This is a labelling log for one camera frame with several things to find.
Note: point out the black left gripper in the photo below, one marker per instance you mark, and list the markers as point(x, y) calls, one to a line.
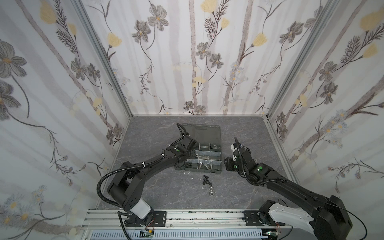
point(192, 143)

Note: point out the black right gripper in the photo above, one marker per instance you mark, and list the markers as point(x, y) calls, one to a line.
point(237, 154)

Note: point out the aluminium front rail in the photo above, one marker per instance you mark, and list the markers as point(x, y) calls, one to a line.
point(178, 219)

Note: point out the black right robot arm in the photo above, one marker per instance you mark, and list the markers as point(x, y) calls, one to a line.
point(324, 217)

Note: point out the white slotted cable duct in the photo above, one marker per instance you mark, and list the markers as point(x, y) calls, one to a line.
point(202, 234)

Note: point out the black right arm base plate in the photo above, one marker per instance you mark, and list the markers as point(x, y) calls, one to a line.
point(252, 219)

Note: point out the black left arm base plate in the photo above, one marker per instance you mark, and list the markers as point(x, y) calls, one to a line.
point(153, 219)

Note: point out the grey plastic organizer box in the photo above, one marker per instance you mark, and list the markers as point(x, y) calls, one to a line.
point(206, 156)

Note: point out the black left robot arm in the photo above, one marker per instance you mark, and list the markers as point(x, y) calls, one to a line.
point(124, 187)

